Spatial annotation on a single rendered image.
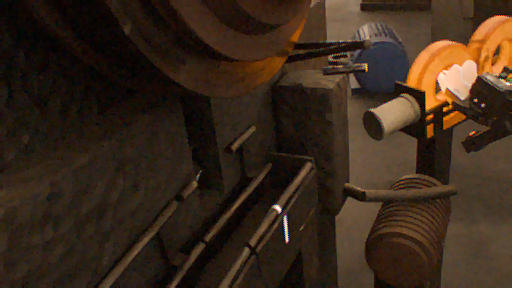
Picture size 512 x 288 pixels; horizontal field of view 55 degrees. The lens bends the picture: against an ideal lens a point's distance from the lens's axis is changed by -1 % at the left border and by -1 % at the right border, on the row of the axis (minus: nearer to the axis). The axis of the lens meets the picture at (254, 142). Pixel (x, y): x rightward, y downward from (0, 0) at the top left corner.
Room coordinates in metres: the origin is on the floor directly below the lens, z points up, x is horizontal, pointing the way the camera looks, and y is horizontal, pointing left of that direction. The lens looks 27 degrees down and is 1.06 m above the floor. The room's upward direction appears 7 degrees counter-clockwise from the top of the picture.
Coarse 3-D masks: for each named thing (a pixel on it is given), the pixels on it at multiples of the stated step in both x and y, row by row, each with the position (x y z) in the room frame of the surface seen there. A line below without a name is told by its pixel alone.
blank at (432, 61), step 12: (432, 48) 0.87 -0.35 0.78; (444, 48) 0.86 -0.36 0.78; (456, 48) 0.87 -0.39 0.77; (420, 60) 0.86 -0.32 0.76; (432, 60) 0.84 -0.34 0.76; (444, 60) 0.86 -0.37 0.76; (456, 60) 0.87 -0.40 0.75; (420, 72) 0.84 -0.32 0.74; (432, 72) 0.84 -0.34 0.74; (408, 84) 0.85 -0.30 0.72; (420, 84) 0.83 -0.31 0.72; (432, 84) 0.84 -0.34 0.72; (432, 96) 0.84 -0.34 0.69; (444, 96) 0.87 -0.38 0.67; (444, 108) 0.86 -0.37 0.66
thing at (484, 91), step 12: (504, 72) 0.78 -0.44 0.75; (480, 84) 0.76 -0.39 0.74; (492, 84) 0.74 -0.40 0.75; (504, 84) 0.74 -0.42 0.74; (480, 96) 0.76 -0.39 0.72; (492, 96) 0.73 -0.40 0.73; (504, 96) 0.73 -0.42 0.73; (480, 108) 0.76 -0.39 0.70; (492, 108) 0.73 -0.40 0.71; (504, 108) 0.73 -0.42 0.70; (480, 120) 0.75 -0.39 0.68; (492, 120) 0.74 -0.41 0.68; (504, 120) 0.73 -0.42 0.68
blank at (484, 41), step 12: (492, 24) 0.92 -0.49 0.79; (504, 24) 0.92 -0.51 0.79; (480, 36) 0.91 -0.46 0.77; (492, 36) 0.91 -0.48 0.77; (504, 36) 0.93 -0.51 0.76; (468, 48) 0.92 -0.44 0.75; (480, 48) 0.90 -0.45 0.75; (492, 48) 0.91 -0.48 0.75; (504, 48) 0.96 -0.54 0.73; (480, 60) 0.90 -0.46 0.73; (504, 60) 0.95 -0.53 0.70; (480, 72) 0.90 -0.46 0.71; (492, 72) 0.92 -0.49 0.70
